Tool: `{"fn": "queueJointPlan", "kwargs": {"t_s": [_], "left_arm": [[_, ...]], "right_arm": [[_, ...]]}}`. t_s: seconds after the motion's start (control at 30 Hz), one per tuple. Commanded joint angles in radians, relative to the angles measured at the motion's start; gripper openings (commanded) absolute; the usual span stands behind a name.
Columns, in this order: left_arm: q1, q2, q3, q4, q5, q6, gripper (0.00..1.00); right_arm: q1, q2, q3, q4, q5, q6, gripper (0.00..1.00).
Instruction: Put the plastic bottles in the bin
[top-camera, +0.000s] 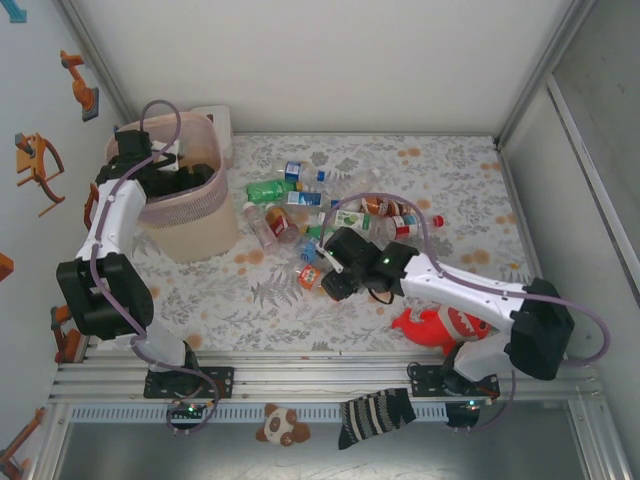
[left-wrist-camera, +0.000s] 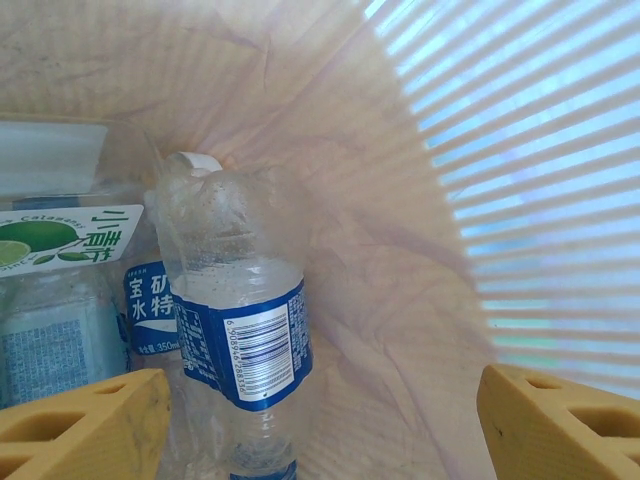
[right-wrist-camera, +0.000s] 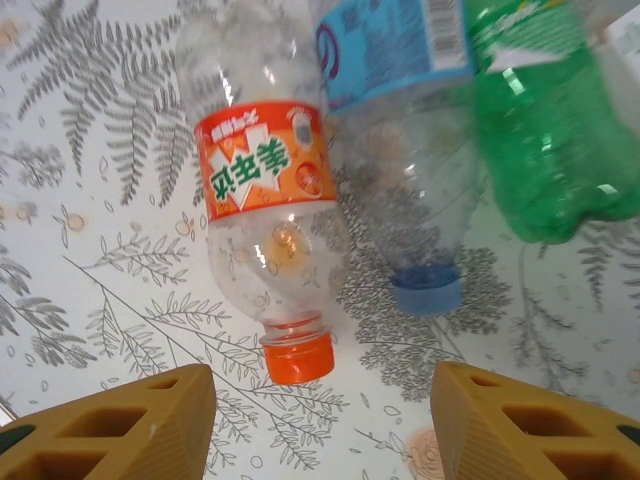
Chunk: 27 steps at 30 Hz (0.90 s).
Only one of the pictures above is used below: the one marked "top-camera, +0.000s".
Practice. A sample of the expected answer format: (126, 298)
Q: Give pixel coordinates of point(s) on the lime picture label bottle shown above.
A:
(350, 221)

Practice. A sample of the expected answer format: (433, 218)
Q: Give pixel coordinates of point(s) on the light blue label bottle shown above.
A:
(307, 250)

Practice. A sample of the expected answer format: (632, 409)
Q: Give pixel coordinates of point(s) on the brown coffee label bottle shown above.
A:
(380, 206)

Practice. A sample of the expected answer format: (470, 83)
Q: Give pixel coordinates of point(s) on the orange label bottle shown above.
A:
(309, 276)

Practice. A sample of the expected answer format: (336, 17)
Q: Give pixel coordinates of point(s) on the red white label bottle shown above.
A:
(405, 229)

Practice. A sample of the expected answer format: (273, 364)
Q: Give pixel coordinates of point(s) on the clear unlabelled bottle white cap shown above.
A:
(357, 182)

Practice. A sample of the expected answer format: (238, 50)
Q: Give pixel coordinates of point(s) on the blue white label bottle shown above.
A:
(305, 199)

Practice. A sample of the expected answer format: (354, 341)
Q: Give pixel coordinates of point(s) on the brown bottle red label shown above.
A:
(280, 222)

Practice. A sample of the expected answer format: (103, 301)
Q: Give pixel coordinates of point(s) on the clear bottle blue label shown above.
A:
(292, 171)

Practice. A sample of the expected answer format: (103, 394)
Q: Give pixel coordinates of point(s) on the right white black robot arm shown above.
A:
(460, 285)

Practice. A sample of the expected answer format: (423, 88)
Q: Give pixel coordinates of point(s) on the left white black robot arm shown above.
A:
(115, 220)

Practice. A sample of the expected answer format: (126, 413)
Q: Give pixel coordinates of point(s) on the pink mesh bin liner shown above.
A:
(185, 207)

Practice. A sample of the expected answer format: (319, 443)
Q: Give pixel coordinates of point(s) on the cream ribbed waste bin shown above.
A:
(200, 235)

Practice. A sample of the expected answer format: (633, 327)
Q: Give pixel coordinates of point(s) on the white tissue box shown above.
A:
(222, 120)

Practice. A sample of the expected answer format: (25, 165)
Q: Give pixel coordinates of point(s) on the red shark plush toy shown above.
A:
(430, 327)

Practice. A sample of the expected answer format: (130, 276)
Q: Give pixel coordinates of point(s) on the grey floral table cloth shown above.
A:
(440, 147)

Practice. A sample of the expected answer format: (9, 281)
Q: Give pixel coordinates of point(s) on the black striped sock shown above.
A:
(375, 415)

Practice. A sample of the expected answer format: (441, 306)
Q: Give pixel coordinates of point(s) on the brown white panda plush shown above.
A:
(280, 425)

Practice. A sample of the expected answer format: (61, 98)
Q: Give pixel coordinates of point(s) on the small green circuit board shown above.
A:
(472, 404)
(190, 409)

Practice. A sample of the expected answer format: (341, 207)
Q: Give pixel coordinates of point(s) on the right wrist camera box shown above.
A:
(336, 262)

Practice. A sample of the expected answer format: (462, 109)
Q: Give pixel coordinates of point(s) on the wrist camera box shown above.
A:
(167, 160)
(336, 262)

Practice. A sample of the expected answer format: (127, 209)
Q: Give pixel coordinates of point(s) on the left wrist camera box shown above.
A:
(167, 160)

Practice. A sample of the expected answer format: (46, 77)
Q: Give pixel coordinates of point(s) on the orange claw machine wall sticker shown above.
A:
(35, 160)

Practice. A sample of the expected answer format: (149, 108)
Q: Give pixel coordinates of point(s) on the aluminium frame post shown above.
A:
(557, 50)
(97, 57)

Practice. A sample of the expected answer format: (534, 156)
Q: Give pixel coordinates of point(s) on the aluminium mounting rail beam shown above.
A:
(325, 372)

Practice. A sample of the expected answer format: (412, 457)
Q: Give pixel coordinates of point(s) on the orange box machine wall sticker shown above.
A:
(5, 267)

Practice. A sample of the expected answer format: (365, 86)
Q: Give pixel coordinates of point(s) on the blue pillar wall sticker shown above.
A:
(17, 15)

